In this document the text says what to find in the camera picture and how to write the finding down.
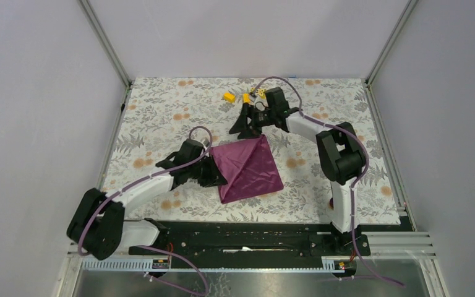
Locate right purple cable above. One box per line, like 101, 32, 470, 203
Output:
254, 76, 406, 288

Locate purple cable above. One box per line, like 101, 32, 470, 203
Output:
77, 125, 210, 297
254, 76, 406, 288

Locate purple cloth napkin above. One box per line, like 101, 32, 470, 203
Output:
210, 135, 284, 204

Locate yellow patterned block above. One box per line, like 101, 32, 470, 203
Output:
249, 87, 266, 99

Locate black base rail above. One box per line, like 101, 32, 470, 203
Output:
127, 220, 372, 269

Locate right aluminium frame post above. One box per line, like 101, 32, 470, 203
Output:
366, 0, 419, 86

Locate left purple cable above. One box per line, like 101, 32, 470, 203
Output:
77, 125, 210, 297

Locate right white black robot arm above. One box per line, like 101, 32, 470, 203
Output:
229, 87, 369, 255

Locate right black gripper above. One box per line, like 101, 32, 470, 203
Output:
228, 103, 275, 141

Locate floral tablecloth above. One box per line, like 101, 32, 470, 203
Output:
102, 77, 400, 225

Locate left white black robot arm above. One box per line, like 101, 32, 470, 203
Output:
66, 139, 227, 260

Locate left aluminium frame post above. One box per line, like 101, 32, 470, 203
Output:
77, 0, 134, 87

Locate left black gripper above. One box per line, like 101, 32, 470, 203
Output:
188, 153, 228, 187

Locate yellow block middle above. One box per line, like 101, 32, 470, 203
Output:
242, 93, 251, 104

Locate yellow block left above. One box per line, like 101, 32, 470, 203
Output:
223, 92, 236, 103

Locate aluminium frame post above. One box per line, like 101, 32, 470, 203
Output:
366, 0, 419, 86
77, 0, 134, 87

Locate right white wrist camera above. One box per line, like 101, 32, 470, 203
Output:
254, 96, 267, 111

